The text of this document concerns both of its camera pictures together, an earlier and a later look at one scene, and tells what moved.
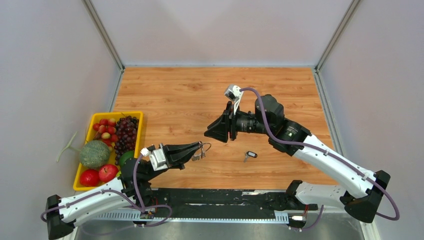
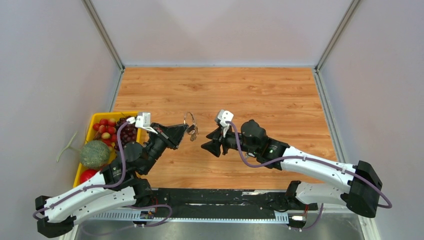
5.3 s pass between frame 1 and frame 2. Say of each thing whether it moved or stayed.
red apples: stayed
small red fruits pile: stayed
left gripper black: moved
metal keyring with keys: moved
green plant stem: stayed
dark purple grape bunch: stayed
